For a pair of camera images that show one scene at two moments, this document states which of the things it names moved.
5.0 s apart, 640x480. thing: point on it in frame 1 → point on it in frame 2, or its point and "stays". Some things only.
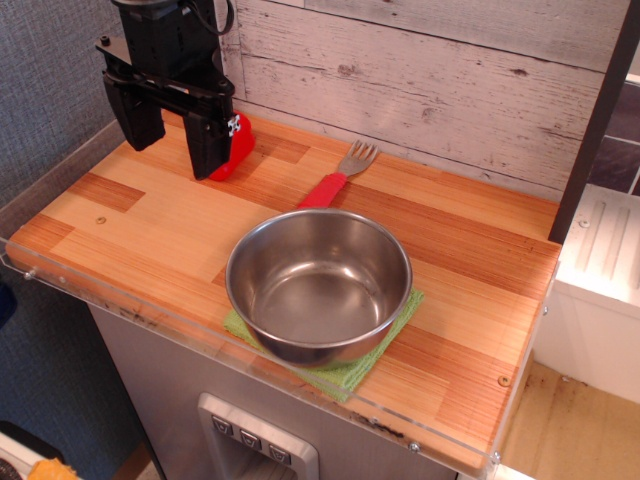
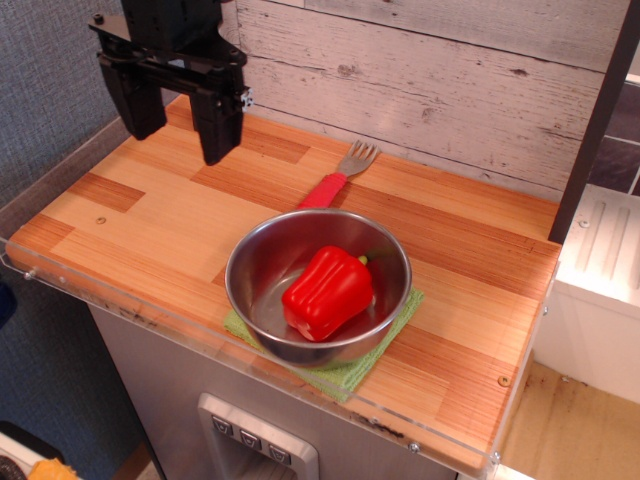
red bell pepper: [241, 142] → [326, 291]
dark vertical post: [616, 76] stays
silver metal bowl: [319, 288] stays
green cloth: [339, 381] stays
